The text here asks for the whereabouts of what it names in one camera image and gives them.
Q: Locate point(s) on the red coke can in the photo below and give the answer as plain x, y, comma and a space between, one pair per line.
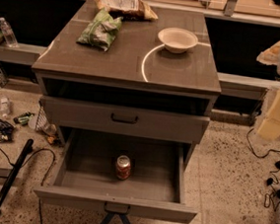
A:
123, 167

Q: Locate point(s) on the grey drawer cabinet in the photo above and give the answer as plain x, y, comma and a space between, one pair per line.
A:
137, 71

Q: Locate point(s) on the open grey middle drawer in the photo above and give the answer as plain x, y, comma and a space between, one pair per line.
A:
85, 177

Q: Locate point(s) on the closed grey upper drawer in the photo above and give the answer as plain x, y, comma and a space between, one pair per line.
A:
182, 128

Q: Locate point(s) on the green can on floor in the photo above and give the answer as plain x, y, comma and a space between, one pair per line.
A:
23, 118

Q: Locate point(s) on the white paper bowl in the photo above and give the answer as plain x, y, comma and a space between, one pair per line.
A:
177, 40

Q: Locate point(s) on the brown chip bag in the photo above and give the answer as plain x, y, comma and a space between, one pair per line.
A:
128, 9

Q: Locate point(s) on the green chip bag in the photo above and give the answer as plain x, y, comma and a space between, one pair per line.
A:
101, 31

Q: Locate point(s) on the black bar on floor left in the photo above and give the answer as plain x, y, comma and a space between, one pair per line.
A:
28, 148

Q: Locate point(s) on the clear water bottle on ledge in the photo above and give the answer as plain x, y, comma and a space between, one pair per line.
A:
8, 34

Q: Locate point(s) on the small bottle on floor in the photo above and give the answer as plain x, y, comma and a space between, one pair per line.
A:
5, 106

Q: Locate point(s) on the dark snack bag on floor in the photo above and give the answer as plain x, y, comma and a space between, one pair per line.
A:
6, 130

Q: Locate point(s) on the black power adapter with cable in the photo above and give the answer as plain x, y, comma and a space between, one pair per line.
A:
269, 151

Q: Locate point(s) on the wire basket beside cabinet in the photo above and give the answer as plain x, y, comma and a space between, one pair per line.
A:
42, 124

